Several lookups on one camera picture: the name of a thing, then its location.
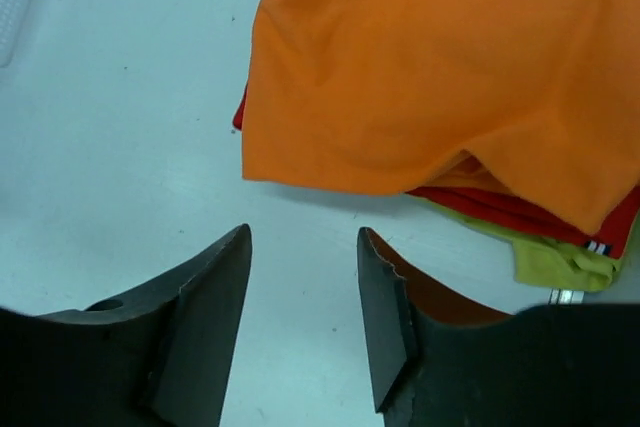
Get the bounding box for yellow-green folded trousers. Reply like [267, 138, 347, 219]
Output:
[427, 200, 625, 292]

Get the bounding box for orange trousers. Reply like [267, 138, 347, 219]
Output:
[242, 0, 639, 234]

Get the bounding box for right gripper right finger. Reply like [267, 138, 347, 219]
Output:
[357, 228, 639, 426]

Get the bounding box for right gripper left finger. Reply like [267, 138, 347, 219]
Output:
[1, 224, 252, 427]

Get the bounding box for aluminium rail frame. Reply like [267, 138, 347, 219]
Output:
[547, 289, 585, 305]

